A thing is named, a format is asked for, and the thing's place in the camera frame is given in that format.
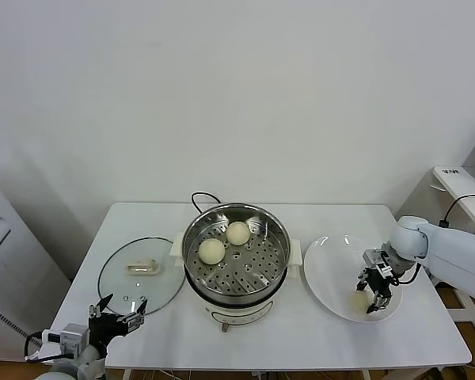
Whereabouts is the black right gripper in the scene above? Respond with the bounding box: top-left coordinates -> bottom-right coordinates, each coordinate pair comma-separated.
355,268 -> 393,316

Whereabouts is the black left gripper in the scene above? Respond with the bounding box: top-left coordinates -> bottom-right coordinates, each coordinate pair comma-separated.
87,293 -> 149,352

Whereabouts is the white steamed baozi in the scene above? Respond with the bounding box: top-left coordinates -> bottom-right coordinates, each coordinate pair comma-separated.
225,221 -> 251,246
351,291 -> 371,314
198,238 -> 226,265

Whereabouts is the glass pot lid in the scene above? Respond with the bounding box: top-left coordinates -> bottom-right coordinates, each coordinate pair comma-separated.
97,236 -> 186,318

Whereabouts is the steel steamer pot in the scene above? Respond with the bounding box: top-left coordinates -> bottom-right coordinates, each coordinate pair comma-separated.
169,232 -> 303,334

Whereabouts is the stainless steel steamer basket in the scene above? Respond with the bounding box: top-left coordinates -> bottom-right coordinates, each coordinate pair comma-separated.
180,203 -> 292,306

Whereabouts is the white round plate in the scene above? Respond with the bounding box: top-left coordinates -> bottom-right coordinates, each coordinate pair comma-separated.
302,234 -> 404,324

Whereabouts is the white metal cabinet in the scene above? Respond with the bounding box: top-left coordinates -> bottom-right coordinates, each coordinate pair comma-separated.
0,173 -> 71,353

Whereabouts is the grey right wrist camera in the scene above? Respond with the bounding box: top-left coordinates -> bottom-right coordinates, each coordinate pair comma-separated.
362,248 -> 393,274

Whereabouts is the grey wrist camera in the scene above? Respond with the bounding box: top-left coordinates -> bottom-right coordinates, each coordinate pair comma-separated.
362,248 -> 393,274
59,323 -> 89,357

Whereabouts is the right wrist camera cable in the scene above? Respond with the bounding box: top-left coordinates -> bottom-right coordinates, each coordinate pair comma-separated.
395,264 -> 420,286

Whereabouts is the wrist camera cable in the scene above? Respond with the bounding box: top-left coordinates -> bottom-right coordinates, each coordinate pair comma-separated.
395,264 -> 420,286
25,330 -> 64,363

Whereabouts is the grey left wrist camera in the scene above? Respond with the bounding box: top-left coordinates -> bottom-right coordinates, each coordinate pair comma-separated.
59,323 -> 89,357

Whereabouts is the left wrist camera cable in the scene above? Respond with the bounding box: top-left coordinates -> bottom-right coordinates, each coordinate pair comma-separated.
25,330 -> 64,363

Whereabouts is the black power adapter cable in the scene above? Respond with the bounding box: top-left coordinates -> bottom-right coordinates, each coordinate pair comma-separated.
439,193 -> 475,230

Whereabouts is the black cooker power cord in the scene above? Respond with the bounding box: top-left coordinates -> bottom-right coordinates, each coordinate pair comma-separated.
190,192 -> 223,217

